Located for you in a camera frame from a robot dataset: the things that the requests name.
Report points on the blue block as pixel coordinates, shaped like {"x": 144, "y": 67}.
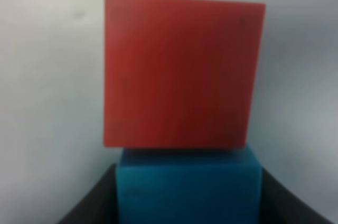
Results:
{"x": 188, "y": 186}

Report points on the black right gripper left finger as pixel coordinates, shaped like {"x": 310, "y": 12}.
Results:
{"x": 99, "y": 205}

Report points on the red block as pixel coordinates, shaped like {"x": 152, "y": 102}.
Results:
{"x": 180, "y": 73}

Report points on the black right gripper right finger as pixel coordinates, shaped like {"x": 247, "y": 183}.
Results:
{"x": 279, "y": 205}

